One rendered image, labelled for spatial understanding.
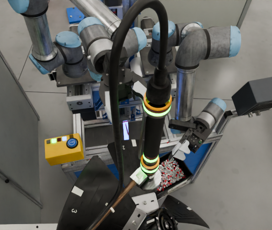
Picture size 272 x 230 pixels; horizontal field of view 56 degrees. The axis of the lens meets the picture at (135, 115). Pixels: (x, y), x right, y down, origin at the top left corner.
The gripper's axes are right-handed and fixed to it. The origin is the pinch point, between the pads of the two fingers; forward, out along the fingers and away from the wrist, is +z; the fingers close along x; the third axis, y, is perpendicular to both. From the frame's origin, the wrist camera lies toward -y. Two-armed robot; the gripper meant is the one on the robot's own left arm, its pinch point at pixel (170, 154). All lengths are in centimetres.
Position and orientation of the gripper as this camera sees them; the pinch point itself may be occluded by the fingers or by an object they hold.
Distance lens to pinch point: 105.2
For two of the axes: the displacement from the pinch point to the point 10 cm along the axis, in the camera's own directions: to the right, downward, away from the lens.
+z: -6.4, 6.4, -4.1
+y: 7.6, 6.0, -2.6
